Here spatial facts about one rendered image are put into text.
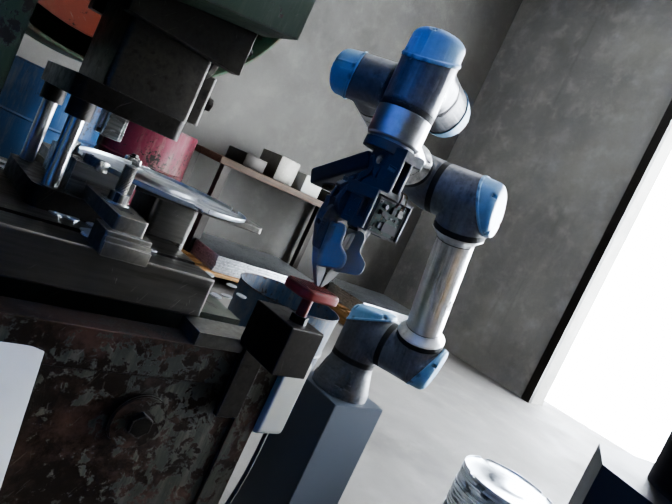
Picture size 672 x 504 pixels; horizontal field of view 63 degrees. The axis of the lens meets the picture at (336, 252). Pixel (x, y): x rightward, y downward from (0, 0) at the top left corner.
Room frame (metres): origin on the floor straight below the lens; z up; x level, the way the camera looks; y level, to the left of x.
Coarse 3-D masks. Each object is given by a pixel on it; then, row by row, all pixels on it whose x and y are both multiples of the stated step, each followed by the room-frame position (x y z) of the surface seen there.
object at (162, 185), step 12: (96, 156) 0.89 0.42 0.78; (108, 156) 0.98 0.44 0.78; (120, 168) 0.88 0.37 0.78; (144, 168) 1.04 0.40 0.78; (144, 180) 0.86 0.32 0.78; (156, 180) 0.89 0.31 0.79; (168, 180) 1.05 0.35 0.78; (156, 192) 0.78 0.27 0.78; (168, 192) 0.86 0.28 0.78; (180, 192) 0.88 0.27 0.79; (192, 192) 0.97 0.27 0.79; (192, 204) 0.81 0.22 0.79; (204, 204) 0.93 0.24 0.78; (216, 204) 1.02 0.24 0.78; (216, 216) 0.84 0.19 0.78; (228, 216) 0.86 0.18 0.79; (240, 216) 1.00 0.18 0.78
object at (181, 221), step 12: (144, 192) 0.83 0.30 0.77; (132, 204) 0.93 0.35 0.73; (144, 204) 0.90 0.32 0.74; (156, 204) 0.87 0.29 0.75; (168, 204) 0.88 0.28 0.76; (180, 204) 0.88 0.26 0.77; (144, 216) 0.88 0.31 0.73; (156, 216) 0.88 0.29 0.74; (168, 216) 0.89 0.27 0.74; (180, 216) 0.90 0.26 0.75; (192, 216) 0.92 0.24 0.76; (156, 228) 0.88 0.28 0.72; (168, 228) 0.89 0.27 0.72; (180, 228) 0.91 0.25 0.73; (252, 228) 0.97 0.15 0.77; (180, 240) 0.91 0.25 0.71
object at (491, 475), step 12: (468, 456) 1.69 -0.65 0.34; (480, 456) 1.73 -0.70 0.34; (468, 468) 1.58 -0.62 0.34; (480, 468) 1.64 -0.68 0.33; (492, 468) 1.69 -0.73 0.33; (504, 468) 1.74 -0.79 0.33; (480, 480) 1.54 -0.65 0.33; (492, 480) 1.59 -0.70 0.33; (504, 480) 1.62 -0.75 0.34; (516, 480) 1.68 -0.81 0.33; (492, 492) 1.49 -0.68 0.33; (504, 492) 1.54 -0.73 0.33; (516, 492) 1.56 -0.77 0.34; (528, 492) 1.63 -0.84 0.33; (540, 492) 1.67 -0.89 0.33
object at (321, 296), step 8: (288, 280) 0.74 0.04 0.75; (296, 280) 0.74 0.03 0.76; (304, 280) 0.77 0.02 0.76; (296, 288) 0.72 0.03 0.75; (304, 288) 0.72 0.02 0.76; (312, 288) 0.72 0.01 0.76; (320, 288) 0.75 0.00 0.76; (304, 296) 0.71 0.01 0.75; (312, 296) 0.72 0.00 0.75; (320, 296) 0.72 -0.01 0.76; (328, 296) 0.74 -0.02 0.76; (336, 296) 0.76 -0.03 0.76; (304, 304) 0.75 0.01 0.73; (328, 304) 0.74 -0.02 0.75; (336, 304) 0.75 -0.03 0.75; (296, 312) 0.75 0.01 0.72; (304, 312) 0.75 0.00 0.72
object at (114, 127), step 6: (102, 114) 0.84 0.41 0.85; (114, 114) 0.82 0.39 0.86; (108, 120) 0.82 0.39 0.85; (114, 120) 0.82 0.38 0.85; (120, 120) 0.83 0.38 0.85; (126, 120) 0.84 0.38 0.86; (96, 126) 0.84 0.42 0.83; (108, 126) 0.82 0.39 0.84; (114, 126) 0.82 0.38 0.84; (120, 126) 0.83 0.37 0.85; (126, 126) 0.84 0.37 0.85; (102, 132) 0.82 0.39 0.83; (108, 132) 0.82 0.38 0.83; (114, 132) 0.83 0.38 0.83; (120, 132) 0.83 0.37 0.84; (114, 138) 0.83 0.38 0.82; (120, 138) 0.84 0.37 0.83
